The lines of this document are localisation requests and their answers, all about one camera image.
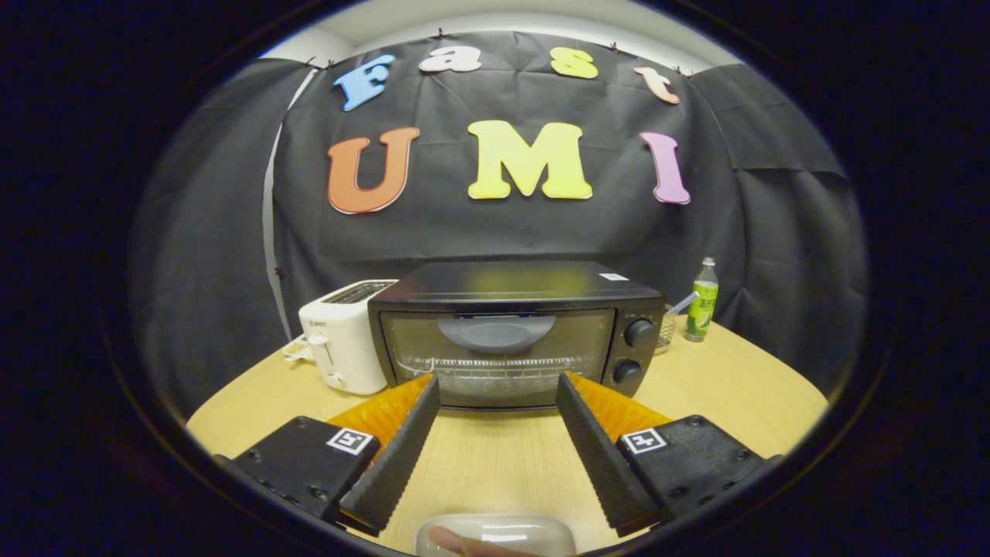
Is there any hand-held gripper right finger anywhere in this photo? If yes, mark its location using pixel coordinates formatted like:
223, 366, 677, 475
555, 371, 782, 537

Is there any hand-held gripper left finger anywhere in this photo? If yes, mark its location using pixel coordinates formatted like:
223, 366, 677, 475
230, 375, 442, 537

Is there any black toaster oven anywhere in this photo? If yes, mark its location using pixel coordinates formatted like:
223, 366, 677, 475
367, 260, 667, 411

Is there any white pop-up toaster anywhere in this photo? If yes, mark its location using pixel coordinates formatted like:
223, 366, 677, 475
298, 279, 399, 396

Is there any small white plate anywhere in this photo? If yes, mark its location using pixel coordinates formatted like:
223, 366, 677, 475
414, 514, 579, 557

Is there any green label drink bottle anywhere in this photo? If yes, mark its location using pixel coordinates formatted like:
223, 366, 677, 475
684, 257, 720, 343

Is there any wire mesh basket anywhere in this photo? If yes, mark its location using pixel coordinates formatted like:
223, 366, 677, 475
654, 308, 680, 355

